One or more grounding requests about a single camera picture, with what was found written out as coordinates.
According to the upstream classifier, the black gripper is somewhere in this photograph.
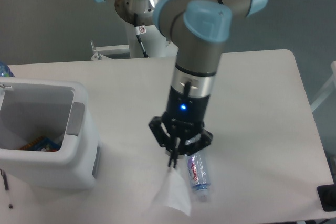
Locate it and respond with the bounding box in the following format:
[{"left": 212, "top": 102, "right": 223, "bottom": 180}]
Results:
[{"left": 149, "top": 88, "right": 213, "bottom": 168}]

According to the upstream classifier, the clear plastic water bottle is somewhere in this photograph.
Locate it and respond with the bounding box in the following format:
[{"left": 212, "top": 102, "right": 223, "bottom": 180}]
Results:
[{"left": 185, "top": 148, "right": 211, "bottom": 202}]

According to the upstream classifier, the white paper tissue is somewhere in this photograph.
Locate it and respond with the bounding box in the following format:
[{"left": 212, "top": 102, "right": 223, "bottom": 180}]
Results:
[{"left": 151, "top": 167, "right": 192, "bottom": 216}]

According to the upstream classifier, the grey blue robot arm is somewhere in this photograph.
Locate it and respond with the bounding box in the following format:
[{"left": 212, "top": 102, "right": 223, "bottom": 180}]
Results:
[{"left": 149, "top": 0, "right": 268, "bottom": 166}]

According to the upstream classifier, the colourful trash in bin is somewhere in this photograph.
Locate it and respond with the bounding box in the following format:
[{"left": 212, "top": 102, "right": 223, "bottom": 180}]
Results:
[{"left": 19, "top": 136, "right": 61, "bottom": 152}]

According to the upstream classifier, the white trash can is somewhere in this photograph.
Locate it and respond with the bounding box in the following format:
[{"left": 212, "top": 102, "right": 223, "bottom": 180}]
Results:
[{"left": 1, "top": 77, "right": 102, "bottom": 189}]

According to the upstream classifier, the black device at table edge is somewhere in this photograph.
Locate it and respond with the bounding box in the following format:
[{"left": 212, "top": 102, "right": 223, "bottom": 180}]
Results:
[{"left": 317, "top": 184, "right": 335, "bottom": 212}]

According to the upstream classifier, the black pen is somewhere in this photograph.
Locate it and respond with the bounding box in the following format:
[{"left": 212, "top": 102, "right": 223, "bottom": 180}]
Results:
[{"left": 1, "top": 170, "right": 13, "bottom": 209}]

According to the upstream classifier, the blue bottle at left edge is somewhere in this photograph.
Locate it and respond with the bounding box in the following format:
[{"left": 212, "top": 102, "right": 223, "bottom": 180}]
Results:
[{"left": 0, "top": 62, "right": 15, "bottom": 77}]

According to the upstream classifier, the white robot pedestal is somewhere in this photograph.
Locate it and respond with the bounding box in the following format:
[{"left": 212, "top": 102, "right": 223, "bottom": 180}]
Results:
[{"left": 90, "top": 0, "right": 179, "bottom": 61}]

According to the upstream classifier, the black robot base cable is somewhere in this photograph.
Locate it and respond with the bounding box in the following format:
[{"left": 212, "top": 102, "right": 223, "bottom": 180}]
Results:
[{"left": 133, "top": 13, "right": 150, "bottom": 58}]

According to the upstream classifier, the white frame at right edge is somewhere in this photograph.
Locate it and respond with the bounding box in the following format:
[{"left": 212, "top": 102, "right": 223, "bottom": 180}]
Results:
[{"left": 310, "top": 61, "right": 335, "bottom": 112}]

